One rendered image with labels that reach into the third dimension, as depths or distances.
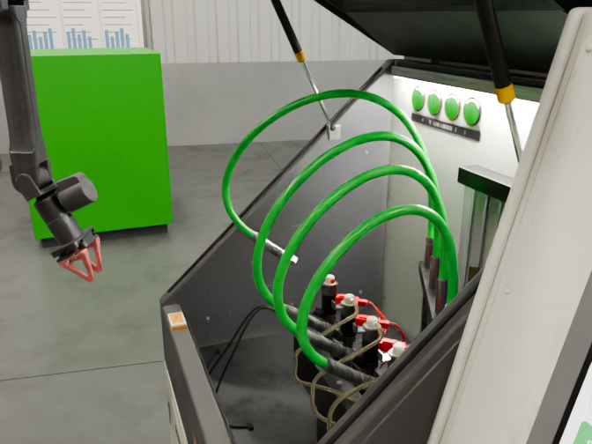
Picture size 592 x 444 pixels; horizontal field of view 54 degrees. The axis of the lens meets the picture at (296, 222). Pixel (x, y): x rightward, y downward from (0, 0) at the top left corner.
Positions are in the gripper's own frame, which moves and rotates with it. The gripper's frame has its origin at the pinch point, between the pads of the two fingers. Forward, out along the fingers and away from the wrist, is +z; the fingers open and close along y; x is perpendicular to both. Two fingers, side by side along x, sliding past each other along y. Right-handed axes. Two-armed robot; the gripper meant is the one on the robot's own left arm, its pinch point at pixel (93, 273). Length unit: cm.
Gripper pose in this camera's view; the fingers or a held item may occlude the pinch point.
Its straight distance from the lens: 139.2
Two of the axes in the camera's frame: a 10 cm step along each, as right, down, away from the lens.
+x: -9.0, 4.0, 1.9
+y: 0.5, -3.4, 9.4
